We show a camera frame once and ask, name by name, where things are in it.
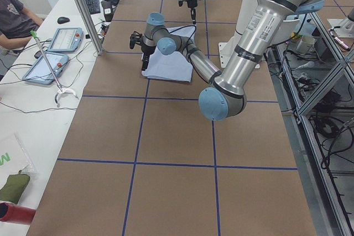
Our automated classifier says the far blue teach pendant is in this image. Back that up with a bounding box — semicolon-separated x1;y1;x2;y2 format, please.
48;28;83;53

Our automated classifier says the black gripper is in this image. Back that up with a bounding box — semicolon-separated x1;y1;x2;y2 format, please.
178;0;197;24
129;31;155;71

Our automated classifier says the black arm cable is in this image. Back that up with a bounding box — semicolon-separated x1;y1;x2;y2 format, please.
165;24;211;60

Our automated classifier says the blue teach pendant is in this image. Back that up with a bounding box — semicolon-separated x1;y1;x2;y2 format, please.
48;28;83;53
22;52;69;85

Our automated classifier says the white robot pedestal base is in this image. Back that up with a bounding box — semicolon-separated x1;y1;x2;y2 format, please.
218;0;258;68

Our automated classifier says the white plastic bag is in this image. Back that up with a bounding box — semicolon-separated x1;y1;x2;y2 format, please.
1;133;38;184

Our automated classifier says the olive green cloth pouch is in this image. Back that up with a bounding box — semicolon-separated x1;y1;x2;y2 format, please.
1;174;30;204

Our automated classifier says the black computer mouse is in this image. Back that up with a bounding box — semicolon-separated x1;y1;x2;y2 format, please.
57;17;70;24

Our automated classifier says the near blue teach pendant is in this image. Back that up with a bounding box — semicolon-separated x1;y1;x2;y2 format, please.
22;52;69;85

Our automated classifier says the red cylinder object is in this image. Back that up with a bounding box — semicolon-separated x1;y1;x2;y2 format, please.
1;202;36;225

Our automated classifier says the light blue striped shirt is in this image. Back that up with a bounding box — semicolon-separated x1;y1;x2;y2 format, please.
142;38;193;82

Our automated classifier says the black keyboard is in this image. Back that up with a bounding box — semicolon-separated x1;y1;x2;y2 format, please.
85;0;101;14

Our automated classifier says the seated person in grey shirt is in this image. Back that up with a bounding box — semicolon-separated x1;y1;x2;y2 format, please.
1;0;43;50

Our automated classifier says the black handheld device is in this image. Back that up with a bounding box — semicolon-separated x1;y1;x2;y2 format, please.
101;1;114;22

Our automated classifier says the aluminium frame post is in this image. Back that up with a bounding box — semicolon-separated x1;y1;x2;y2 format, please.
74;0;103;55

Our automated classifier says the silver reacher grabber stick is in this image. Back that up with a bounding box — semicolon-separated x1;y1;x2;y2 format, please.
30;30;79;108

